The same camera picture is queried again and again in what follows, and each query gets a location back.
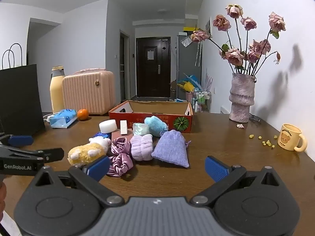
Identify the blue fluffy pouch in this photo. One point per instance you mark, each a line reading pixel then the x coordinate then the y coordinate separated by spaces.
pixel 155 125

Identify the white trolley cart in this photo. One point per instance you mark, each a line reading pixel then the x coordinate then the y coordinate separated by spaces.
pixel 201 98

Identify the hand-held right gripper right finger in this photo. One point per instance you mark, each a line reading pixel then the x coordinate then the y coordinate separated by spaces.
pixel 213 168

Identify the purple feather bunch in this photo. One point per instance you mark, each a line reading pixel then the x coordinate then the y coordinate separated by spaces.
pixel 209 82

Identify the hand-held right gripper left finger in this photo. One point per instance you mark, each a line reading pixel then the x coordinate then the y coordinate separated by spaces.
pixel 98 168

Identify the black paper bag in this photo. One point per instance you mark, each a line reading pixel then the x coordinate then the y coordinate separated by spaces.
pixel 19 98

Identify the purple satin scrunchie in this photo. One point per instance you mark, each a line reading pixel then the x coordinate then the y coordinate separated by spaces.
pixel 120 157

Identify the white round sponge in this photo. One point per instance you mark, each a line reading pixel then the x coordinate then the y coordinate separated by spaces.
pixel 108 126

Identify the blue white small carton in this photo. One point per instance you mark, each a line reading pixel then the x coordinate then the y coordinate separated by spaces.
pixel 102 135

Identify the yellow white plush toy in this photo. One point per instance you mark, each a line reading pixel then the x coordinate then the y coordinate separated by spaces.
pixel 81 152

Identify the white wall heater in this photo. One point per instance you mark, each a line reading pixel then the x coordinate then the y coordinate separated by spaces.
pixel 224 110

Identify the iridescent plastic pouch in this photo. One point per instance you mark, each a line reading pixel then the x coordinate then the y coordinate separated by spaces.
pixel 140 129

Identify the dried pink rose bouquet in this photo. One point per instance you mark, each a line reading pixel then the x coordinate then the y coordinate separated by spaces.
pixel 233 56

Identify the dark wooden entrance door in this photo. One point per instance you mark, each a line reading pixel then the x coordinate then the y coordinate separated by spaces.
pixel 152 78

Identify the hanging folded umbrella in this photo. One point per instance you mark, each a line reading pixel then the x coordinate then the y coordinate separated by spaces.
pixel 198 54

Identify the scattered yellow crumbs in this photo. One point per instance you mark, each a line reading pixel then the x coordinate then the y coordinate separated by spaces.
pixel 251 136

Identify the yellow bottle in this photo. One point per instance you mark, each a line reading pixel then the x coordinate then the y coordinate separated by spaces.
pixel 56 93

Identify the light purple fluffy towel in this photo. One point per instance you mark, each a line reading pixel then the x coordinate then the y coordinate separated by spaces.
pixel 141 148

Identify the grey refrigerator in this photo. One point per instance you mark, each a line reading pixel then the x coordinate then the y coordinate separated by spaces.
pixel 189 64

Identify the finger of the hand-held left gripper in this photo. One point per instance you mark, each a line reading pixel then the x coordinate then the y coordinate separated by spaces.
pixel 21 140
pixel 53 154

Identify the clear plastic bag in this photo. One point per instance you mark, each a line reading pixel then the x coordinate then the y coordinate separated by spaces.
pixel 186 42

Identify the orange fruit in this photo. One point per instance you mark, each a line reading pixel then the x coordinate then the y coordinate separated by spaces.
pixel 83 114

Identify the red cardboard box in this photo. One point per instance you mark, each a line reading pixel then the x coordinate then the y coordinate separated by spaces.
pixel 182 124

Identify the purple ceramic vase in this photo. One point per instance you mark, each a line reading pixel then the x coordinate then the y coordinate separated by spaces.
pixel 242 98

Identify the yellow black box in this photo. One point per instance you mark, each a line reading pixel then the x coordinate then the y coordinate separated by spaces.
pixel 190 28

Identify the pink bin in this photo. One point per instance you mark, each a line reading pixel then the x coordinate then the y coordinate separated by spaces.
pixel 189 96

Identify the yellow bear mug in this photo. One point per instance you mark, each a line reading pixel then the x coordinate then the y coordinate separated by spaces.
pixel 288 137

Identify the white paper notice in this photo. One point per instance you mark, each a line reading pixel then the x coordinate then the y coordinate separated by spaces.
pixel 150 55

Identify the brown floor carton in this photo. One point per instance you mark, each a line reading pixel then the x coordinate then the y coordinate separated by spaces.
pixel 173 86

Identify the small white block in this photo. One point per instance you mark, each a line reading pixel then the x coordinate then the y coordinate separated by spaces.
pixel 123 127

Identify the large blue tissue pack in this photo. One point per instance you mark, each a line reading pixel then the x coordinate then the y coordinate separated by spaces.
pixel 62 118

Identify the pink ribbed suitcase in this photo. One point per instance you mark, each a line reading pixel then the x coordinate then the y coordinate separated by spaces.
pixel 88 93

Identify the side door frame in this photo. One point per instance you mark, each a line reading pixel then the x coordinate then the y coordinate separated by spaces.
pixel 124 66

